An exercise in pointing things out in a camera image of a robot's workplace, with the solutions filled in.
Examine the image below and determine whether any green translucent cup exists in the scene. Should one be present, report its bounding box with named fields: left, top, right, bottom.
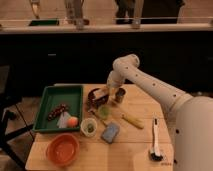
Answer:
left=98, top=105, right=110, bottom=120

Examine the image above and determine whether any dark grape bunch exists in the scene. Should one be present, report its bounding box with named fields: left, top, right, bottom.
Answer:
left=47, top=104, right=68, bottom=121

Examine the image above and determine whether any white plastic piece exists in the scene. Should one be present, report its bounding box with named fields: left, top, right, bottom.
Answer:
left=57, top=112, right=71, bottom=128

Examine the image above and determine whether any orange peach fruit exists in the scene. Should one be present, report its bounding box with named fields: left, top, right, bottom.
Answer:
left=67, top=116, right=78, bottom=128

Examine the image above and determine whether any orange plastic bowl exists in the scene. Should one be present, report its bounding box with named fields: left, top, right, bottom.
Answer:
left=46, top=133, right=80, bottom=167

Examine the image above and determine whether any blue sponge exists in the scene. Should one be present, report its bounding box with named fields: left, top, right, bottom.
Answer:
left=101, top=122, right=120, bottom=144

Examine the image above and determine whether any metal cup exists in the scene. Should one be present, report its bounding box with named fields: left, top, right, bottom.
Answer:
left=115, top=88, right=126, bottom=103

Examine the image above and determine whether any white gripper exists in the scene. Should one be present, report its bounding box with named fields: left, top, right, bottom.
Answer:
left=94, top=71, right=122, bottom=100

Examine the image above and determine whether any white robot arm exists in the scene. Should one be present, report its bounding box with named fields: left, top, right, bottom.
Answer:
left=95, top=54, right=213, bottom=171

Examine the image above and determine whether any black white dish brush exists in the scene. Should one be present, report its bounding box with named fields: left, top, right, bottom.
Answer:
left=149, top=118, right=163, bottom=162

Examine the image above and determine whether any black chair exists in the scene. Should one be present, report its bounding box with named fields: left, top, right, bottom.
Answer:
left=0, top=65, right=33, bottom=168

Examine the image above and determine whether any green plastic tray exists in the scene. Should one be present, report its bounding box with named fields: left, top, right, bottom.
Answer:
left=33, top=85, right=83, bottom=133

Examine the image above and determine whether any dark red bowl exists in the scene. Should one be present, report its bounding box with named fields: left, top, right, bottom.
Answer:
left=87, top=88, right=109, bottom=109

